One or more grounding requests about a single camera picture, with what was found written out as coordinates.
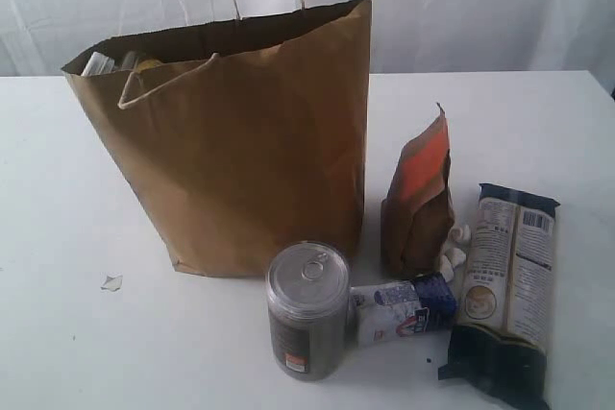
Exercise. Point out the brown pouch with orange band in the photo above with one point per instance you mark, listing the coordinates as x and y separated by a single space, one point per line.
417 213

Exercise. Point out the brown paper bag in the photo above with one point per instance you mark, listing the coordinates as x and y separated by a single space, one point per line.
248 136

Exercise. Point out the yellow millet bottle white cap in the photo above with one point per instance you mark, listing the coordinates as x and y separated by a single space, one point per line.
135 61

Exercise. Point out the pull-tab can dark grains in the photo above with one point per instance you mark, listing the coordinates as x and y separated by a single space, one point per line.
308 296

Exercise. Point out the white and blue carton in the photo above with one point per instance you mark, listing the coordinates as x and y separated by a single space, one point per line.
401 309

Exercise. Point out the white lump lower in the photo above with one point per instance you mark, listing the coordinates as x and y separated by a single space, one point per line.
446 269

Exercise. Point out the clear jar with gold lid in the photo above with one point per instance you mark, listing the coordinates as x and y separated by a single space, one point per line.
99 64

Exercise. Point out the small torn plastic scrap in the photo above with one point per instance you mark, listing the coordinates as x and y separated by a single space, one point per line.
112 284

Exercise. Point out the long noodle package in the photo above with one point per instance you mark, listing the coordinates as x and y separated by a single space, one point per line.
500 339

